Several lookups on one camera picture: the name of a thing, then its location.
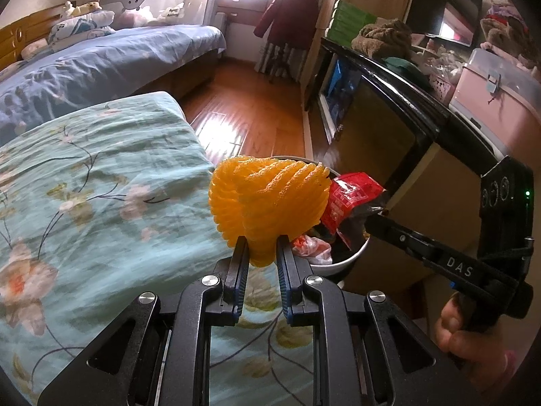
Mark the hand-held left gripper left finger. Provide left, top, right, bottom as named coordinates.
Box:
left=36, top=236, right=250, bottom=406

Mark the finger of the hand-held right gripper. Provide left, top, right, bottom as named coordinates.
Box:
left=366, top=213, right=455, bottom=283

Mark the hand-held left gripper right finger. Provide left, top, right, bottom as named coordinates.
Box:
left=276, top=236, right=487, bottom=406

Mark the round trash bin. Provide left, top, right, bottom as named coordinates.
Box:
left=270, top=156, right=373, bottom=277

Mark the red snack wrapper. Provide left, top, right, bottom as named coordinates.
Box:
left=320, top=173, right=387, bottom=248

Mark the orange foam fruit net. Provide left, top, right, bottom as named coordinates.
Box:
left=209, top=156, right=332, bottom=268

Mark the person's right hand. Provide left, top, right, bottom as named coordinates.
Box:
left=435, top=294, right=508, bottom=366

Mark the white crumpled snack packet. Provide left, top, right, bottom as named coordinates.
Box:
left=293, top=234, right=334, bottom=265

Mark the black glass cabinet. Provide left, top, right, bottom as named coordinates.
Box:
left=302, top=36, right=512, bottom=216

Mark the pink storage box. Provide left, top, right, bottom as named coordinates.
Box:
left=448, top=48, right=541, bottom=144

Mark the green cloth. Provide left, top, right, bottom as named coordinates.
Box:
left=382, top=57, right=427, bottom=74

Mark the plush toy pile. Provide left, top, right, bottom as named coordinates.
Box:
left=482, top=0, right=541, bottom=68

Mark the brown plush toy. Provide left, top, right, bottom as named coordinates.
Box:
left=352, top=18, right=413, bottom=58

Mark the clothes stand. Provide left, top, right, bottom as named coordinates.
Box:
left=256, top=42, right=305, bottom=83

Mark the black flat screen monitor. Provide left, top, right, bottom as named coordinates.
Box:
left=405, top=0, right=483, bottom=48

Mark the green box stack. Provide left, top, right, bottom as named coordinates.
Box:
left=332, top=0, right=379, bottom=47

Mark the bed with blue sheet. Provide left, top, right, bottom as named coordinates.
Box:
left=0, top=24, right=227, bottom=136

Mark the dark red coat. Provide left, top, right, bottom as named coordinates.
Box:
left=254, top=0, right=320, bottom=47

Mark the white window cabinet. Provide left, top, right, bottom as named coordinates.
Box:
left=217, top=0, right=275, bottom=58

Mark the white printed plush pillow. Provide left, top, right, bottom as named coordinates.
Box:
left=163, top=2, right=187, bottom=22

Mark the pink plush toy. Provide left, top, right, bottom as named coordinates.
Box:
left=116, top=8, right=153, bottom=28

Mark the small white pillow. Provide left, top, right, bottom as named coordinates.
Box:
left=21, top=39, right=49, bottom=61

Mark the yellow plush toy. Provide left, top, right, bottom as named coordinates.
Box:
left=70, top=1, right=102, bottom=18

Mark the wooden headboard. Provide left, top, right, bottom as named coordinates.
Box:
left=0, top=2, right=77, bottom=66

